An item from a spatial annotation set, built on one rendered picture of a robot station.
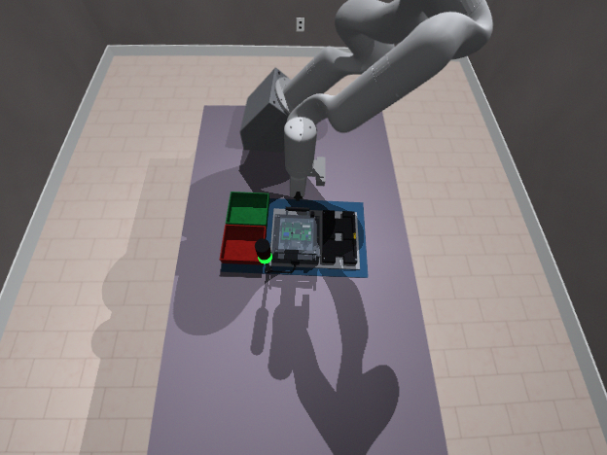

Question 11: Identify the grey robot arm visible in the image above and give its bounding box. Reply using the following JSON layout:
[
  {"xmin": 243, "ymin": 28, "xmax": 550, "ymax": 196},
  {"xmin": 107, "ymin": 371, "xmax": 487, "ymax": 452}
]
[{"xmin": 274, "ymin": 0, "xmax": 493, "ymax": 186}]

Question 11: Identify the green open bin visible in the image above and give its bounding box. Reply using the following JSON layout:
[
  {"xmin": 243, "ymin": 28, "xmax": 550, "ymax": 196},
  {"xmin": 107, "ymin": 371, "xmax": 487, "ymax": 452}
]
[{"xmin": 226, "ymin": 192, "xmax": 269, "ymax": 228}]

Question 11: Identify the red bin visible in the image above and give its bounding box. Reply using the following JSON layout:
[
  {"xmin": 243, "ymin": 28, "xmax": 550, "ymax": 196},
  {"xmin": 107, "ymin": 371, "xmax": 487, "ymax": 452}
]
[{"xmin": 220, "ymin": 225, "xmax": 267, "ymax": 265}]

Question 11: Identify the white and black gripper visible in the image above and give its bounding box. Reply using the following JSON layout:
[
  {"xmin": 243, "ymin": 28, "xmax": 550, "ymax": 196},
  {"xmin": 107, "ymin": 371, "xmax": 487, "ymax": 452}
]
[{"xmin": 290, "ymin": 175, "xmax": 307, "ymax": 201}]

